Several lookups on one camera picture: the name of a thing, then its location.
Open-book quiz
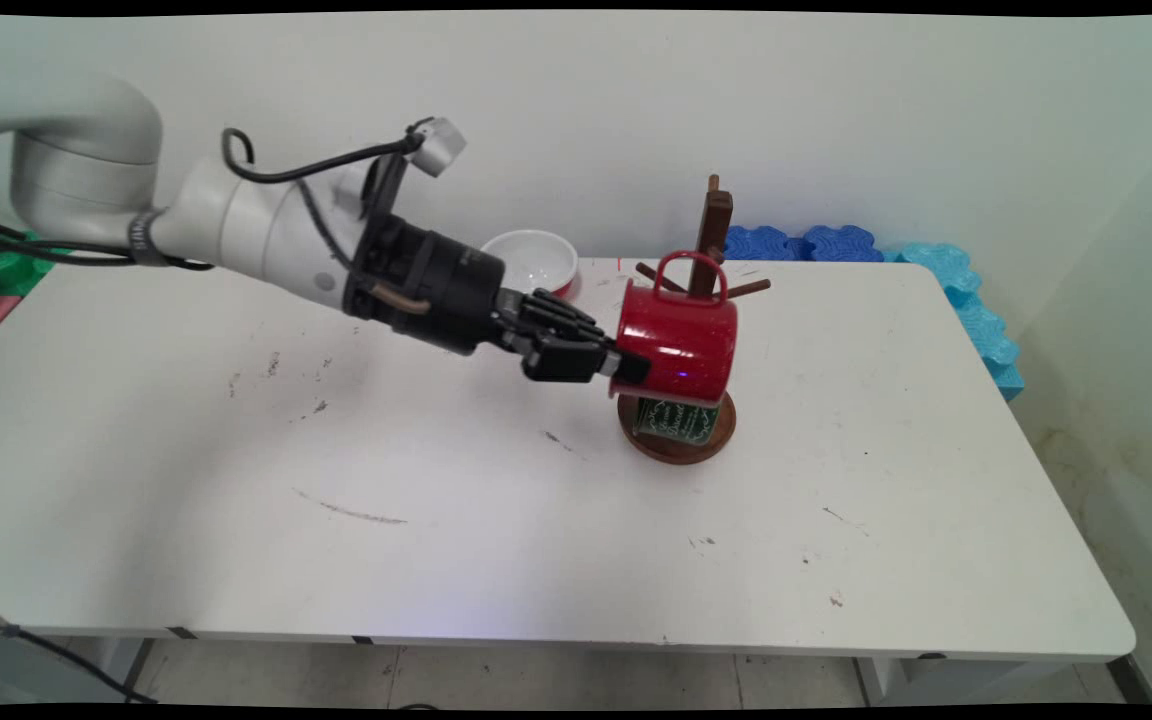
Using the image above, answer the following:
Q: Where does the brown bent cable stub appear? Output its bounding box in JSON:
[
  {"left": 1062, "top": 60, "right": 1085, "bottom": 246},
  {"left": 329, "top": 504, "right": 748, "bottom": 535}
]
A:
[{"left": 373, "top": 283, "right": 433, "bottom": 317}]

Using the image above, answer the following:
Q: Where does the black camera cable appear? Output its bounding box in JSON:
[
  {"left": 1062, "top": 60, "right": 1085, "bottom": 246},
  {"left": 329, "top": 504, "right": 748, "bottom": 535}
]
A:
[{"left": 221, "top": 120, "right": 435, "bottom": 186}]

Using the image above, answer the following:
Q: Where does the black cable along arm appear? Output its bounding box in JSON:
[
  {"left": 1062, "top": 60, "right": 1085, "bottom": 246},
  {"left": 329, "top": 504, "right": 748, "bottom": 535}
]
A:
[{"left": 0, "top": 212, "right": 215, "bottom": 273}]

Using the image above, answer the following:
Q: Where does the green foam block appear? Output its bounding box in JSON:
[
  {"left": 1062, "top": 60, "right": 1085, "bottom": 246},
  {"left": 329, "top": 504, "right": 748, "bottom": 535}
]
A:
[{"left": 0, "top": 230, "right": 67, "bottom": 298}]

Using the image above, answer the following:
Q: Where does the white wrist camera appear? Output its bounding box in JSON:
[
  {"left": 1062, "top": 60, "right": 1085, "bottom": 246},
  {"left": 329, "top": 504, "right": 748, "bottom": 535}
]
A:
[{"left": 406, "top": 117, "right": 467, "bottom": 179}]

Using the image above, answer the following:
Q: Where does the dark blue foam block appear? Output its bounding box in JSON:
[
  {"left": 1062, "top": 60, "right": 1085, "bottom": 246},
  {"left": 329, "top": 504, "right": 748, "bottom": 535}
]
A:
[{"left": 724, "top": 224, "right": 885, "bottom": 263}]

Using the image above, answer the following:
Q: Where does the red bowl with white inside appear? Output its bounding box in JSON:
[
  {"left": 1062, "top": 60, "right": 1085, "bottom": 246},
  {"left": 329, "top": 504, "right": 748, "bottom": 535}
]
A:
[{"left": 479, "top": 229, "right": 579, "bottom": 301}]

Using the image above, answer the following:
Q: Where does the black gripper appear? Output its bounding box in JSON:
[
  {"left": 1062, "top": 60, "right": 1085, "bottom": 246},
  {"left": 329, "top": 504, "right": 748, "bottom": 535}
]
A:
[{"left": 344, "top": 213, "right": 652, "bottom": 385}]

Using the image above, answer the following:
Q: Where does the black strap with white letters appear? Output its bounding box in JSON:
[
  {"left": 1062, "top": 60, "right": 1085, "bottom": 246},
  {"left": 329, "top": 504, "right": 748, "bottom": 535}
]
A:
[{"left": 128, "top": 208, "right": 169, "bottom": 267}]

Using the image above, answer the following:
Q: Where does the green mug with white print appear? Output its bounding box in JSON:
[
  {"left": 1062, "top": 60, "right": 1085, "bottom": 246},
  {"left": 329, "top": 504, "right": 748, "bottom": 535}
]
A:
[{"left": 633, "top": 395, "right": 720, "bottom": 444}]

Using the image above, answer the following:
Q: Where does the red enamel mug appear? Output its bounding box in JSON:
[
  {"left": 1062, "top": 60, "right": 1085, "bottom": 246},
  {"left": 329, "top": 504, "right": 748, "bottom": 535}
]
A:
[{"left": 608, "top": 250, "right": 740, "bottom": 408}]

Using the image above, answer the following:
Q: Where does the light blue foam block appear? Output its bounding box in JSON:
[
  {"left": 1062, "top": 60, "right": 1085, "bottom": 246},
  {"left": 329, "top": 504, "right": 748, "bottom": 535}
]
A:
[{"left": 886, "top": 241, "right": 1025, "bottom": 403}]

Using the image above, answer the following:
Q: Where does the black cable with grey connector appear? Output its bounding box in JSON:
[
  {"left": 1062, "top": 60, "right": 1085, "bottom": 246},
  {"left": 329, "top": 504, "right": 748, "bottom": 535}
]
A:
[{"left": 0, "top": 610, "right": 159, "bottom": 704}]

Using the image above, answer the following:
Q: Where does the white table leg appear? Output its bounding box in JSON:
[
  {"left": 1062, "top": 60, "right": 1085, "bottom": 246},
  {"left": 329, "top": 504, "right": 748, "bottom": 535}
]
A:
[
  {"left": 854, "top": 656, "right": 912, "bottom": 707},
  {"left": 96, "top": 638, "right": 152, "bottom": 691}
]

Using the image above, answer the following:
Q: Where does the dark wooden mug tree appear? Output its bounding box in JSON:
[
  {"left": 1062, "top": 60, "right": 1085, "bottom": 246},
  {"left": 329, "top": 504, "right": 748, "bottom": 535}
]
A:
[{"left": 616, "top": 175, "right": 772, "bottom": 466}]

